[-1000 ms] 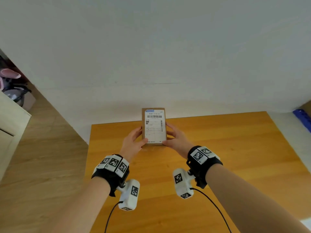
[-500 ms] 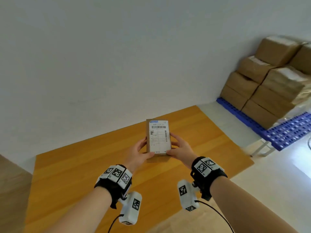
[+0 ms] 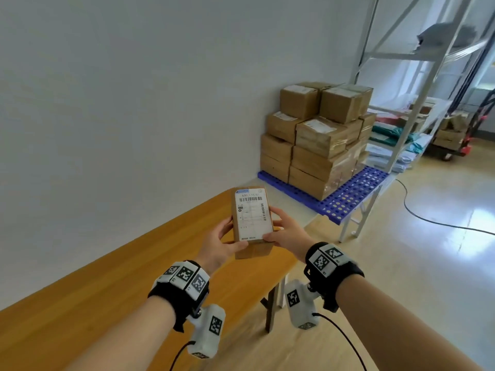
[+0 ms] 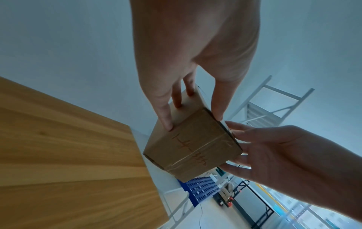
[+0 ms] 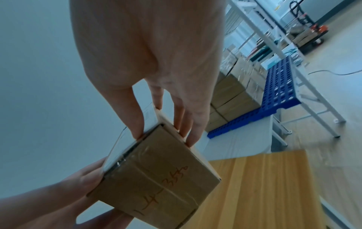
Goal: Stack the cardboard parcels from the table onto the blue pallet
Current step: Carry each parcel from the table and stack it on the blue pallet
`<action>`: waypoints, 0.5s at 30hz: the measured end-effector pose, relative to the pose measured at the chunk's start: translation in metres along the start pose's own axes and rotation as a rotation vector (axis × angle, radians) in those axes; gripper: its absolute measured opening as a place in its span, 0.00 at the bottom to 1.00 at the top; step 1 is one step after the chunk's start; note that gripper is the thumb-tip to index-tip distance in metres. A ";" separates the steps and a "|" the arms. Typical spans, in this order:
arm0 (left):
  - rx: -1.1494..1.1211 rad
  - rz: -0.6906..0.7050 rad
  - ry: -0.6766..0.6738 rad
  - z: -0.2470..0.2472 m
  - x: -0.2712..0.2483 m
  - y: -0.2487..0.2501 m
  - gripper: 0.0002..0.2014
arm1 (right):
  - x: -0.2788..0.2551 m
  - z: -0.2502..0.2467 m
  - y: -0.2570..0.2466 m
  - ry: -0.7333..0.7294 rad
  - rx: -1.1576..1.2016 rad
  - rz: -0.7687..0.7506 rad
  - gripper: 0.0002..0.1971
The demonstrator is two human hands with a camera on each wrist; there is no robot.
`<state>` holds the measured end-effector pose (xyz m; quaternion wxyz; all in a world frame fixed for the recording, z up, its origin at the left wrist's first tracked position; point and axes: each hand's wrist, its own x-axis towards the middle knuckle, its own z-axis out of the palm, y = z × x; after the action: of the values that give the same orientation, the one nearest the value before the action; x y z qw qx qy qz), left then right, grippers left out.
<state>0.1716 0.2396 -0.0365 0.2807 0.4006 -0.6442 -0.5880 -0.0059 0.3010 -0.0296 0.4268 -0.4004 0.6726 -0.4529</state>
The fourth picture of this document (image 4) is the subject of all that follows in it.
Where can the person's right hand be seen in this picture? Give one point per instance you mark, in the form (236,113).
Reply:
(297,167)

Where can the person's left hand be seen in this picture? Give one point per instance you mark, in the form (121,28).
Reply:
(183,40)

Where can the blue perforated plastic pallet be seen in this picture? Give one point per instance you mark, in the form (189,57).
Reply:
(200,187)

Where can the small cardboard box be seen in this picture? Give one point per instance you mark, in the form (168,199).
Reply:
(192,143)

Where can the red black pallet truck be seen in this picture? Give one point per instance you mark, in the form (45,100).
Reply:
(226,196)

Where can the green folding table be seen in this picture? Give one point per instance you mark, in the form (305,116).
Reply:
(268,210)

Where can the bright window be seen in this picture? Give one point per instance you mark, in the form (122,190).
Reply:
(311,219)

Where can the grey metal shelf rack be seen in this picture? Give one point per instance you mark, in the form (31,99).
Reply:
(260,111)

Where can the orange wooden table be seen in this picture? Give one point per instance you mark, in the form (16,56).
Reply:
(70,156)

